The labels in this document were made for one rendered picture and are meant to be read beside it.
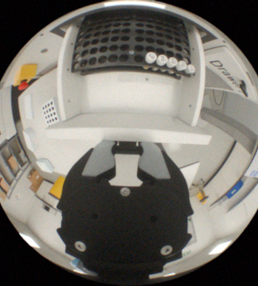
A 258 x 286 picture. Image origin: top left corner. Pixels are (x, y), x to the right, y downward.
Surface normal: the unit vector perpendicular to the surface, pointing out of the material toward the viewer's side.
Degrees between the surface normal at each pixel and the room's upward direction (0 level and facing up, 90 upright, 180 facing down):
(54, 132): 0
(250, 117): 90
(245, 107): 90
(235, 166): 90
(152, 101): 0
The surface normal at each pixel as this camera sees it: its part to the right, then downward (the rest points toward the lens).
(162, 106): 0.00, 0.52
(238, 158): -1.00, -0.06
